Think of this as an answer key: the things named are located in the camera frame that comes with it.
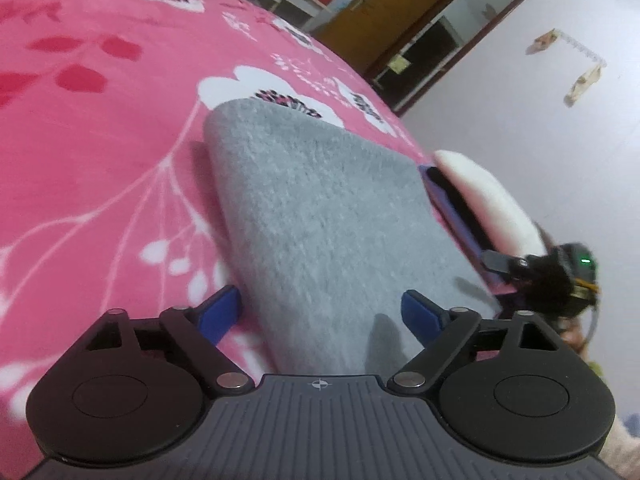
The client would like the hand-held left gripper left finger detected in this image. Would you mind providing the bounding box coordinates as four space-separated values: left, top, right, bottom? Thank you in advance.
85 284 252 396

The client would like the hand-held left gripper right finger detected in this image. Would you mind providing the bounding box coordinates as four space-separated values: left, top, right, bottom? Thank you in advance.
389 288 554 396

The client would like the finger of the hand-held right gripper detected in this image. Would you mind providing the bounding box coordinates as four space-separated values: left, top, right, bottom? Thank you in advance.
419 165 529 294

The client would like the grey fleece sweatshirt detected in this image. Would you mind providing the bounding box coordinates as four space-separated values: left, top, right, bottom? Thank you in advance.
202 99 502 377

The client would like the white fluffy cloth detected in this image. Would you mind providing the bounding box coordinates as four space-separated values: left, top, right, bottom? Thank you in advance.
431 149 549 257

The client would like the wooden door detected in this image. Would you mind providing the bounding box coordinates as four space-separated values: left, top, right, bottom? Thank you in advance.
314 0 538 117

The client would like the pink floral bed sheet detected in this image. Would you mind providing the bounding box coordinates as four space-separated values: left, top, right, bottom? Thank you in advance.
0 0 501 466

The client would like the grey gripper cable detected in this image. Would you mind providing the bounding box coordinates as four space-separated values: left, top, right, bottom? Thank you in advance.
580 302 602 348

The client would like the wall hook rack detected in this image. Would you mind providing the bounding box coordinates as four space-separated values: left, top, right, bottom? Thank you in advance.
526 29 608 107

